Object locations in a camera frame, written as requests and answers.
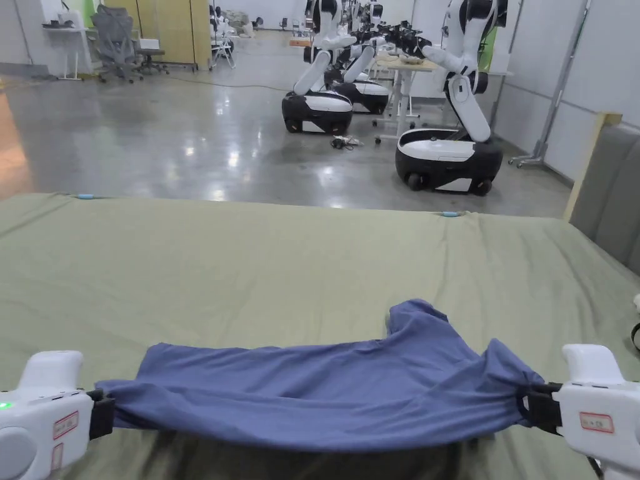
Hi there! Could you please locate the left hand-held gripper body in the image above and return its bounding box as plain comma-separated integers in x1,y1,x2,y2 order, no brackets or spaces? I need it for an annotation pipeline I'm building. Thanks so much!
0,350,117,480

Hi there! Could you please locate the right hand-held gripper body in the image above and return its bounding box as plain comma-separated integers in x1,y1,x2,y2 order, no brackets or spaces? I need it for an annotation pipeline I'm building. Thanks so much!
524,344,640,480

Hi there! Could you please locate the blue shirt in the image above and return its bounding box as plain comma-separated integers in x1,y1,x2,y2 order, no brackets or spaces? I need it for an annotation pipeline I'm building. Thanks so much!
94,299,547,454

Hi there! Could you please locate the grey padded headboard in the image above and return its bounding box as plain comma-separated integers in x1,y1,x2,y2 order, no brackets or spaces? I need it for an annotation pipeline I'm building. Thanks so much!
564,112,640,278

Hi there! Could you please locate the bed with pale green sheet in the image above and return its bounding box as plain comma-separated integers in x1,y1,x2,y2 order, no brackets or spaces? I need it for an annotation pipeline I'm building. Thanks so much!
0,192,640,480

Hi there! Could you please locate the white and black wheeled robot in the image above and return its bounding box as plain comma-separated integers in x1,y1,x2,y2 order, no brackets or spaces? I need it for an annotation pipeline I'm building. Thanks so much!
394,0,507,194
332,0,392,116
281,0,355,136

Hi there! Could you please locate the wooden top table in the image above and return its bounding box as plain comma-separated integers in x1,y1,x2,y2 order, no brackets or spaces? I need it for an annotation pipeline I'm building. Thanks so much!
372,52,515,146

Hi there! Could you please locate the grey stool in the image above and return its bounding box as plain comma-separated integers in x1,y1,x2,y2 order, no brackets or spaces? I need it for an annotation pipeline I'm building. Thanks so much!
134,39,169,76

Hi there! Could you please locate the grey office chair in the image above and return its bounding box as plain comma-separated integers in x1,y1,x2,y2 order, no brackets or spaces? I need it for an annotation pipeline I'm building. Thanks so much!
89,4,146,84

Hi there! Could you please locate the white desk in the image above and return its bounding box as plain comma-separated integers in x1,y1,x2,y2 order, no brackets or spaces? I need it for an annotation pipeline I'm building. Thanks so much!
42,19,97,81

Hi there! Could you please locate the white folding chair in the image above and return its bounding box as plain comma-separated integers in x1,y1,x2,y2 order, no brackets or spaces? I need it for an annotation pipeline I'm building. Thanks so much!
209,17,237,70

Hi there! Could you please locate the black cable bundle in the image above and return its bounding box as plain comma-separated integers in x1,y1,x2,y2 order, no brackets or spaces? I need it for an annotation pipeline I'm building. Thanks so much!
329,134,367,151

